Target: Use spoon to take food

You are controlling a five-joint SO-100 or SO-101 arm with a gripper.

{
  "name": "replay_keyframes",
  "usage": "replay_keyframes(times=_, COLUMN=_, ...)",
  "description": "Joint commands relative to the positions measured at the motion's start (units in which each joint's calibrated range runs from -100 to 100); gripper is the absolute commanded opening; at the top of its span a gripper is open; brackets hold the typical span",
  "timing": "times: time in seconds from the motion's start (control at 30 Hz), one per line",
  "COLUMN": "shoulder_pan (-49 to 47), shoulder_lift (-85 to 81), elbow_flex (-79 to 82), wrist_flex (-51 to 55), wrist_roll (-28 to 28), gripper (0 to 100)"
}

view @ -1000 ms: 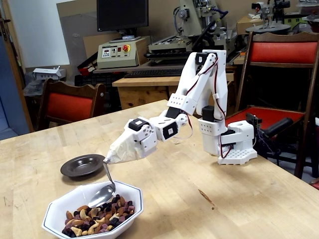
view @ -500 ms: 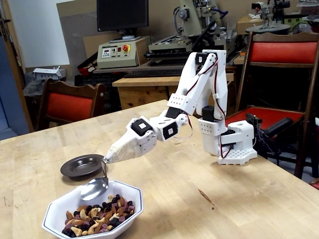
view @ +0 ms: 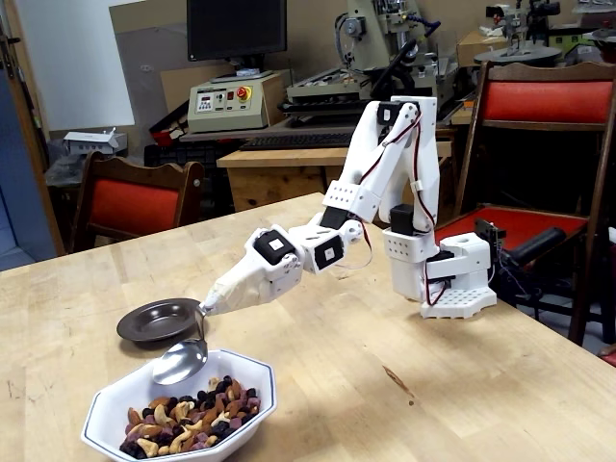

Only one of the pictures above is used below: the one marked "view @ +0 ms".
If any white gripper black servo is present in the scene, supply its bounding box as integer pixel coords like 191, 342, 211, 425
198, 224, 305, 317

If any bent metal spoon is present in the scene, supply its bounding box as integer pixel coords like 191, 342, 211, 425
151, 307, 210, 387

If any wooden workbench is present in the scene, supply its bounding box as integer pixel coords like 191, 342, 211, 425
216, 139, 456, 216

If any dark metal dish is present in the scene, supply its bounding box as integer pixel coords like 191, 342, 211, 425
115, 297, 207, 344

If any mixed nuts and raisins pile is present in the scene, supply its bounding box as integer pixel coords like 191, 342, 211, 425
118, 374, 264, 461

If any black keyboard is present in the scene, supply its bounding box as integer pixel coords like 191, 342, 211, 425
239, 132, 355, 152

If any black plastic crate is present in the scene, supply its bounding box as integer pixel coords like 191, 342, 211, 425
142, 141, 242, 170

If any white octagonal bowl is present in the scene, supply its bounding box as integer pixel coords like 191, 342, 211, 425
80, 348, 279, 462

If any black red case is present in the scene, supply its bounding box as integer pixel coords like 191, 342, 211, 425
148, 103, 190, 146

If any beige control box red button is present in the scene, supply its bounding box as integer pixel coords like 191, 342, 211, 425
186, 69, 293, 135

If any small white plastic device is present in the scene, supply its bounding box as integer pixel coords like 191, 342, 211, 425
62, 127, 129, 156

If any brown cardboard sheet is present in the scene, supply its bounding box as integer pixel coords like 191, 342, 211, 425
109, 4, 192, 160

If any clear plastic bag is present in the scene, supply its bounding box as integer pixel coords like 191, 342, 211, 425
45, 153, 90, 189

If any robot controller circuit board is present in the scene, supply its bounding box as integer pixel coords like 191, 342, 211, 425
474, 217, 507, 251

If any black computer monitor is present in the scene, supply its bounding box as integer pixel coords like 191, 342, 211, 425
186, 0, 289, 83

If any beige milling machine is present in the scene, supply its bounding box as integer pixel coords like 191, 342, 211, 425
281, 0, 458, 119

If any white board panel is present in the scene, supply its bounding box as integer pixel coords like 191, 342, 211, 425
16, 0, 136, 132

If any brown cardboard box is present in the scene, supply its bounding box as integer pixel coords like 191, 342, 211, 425
455, 30, 511, 68

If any wooden folding chair red cushion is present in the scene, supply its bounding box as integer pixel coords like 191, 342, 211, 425
425, 60, 616, 347

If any black round base machine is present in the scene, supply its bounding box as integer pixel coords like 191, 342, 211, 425
474, 2, 564, 68

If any green box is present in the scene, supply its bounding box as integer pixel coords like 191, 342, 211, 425
548, 26, 601, 49

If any red white wrist cable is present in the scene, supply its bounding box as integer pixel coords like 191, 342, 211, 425
336, 225, 375, 271

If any black cylindrical handle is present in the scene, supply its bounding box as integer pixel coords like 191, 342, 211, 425
509, 227, 568, 266

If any dark door handle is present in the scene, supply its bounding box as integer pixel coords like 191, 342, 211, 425
0, 33, 21, 81

